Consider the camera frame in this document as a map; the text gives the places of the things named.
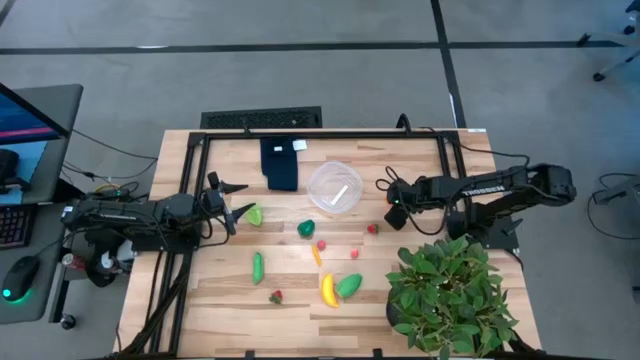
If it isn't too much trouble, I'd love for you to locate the black keyboard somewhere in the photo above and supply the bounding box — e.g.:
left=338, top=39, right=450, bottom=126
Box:
left=0, top=204, right=36, bottom=250

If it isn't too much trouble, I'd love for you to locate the desk computer monitor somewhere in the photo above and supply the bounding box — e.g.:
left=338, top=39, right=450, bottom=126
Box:
left=0, top=82, right=71, bottom=207

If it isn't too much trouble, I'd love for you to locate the black computer mouse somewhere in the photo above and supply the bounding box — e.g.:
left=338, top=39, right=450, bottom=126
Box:
left=1, top=254, right=41, bottom=303

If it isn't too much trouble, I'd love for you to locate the green toy pea pod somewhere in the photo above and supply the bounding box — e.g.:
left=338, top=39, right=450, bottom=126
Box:
left=251, top=251, right=265, bottom=286

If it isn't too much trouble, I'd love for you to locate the grey chair base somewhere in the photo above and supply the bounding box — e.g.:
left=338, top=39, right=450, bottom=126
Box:
left=577, top=0, right=640, bottom=84

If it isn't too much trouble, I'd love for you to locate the red soda can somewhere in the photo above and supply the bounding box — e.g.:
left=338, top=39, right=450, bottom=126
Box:
left=60, top=252, right=89, bottom=272

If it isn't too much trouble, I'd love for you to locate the light green toy produce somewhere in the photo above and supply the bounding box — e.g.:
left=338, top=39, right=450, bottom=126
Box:
left=244, top=204, right=265, bottom=228

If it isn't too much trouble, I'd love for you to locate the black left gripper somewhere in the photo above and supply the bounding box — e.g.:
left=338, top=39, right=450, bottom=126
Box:
left=203, top=170, right=258, bottom=237

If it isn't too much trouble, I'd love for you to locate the black floor mat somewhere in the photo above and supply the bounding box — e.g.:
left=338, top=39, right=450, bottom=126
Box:
left=199, top=105, right=324, bottom=130

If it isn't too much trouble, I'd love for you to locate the green toy mango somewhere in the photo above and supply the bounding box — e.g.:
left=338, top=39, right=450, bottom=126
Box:
left=334, top=272, right=364, bottom=300

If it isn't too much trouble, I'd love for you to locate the dark navy folded cloth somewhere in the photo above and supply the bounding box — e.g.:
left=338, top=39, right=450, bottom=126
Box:
left=259, top=135, right=301, bottom=192

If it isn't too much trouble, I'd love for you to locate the green leafy plant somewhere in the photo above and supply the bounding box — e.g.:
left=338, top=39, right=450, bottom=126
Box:
left=384, top=234, right=521, bottom=360

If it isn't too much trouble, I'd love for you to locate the clear plastic tupperware container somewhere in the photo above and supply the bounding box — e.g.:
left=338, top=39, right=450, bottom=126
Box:
left=305, top=159, right=365, bottom=215

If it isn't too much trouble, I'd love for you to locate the black plant pot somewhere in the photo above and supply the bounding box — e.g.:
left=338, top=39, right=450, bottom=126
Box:
left=384, top=299, right=404, bottom=334

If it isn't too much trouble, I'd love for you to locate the yellow toy banana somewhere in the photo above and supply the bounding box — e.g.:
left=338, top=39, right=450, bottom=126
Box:
left=319, top=272, right=340, bottom=309

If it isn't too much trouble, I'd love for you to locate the grey floor power strip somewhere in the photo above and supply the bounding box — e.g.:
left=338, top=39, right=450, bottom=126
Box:
left=593, top=178, right=640, bottom=207

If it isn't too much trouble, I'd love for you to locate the grey desk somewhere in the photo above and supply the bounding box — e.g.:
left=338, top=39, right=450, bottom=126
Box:
left=0, top=83, right=85, bottom=326

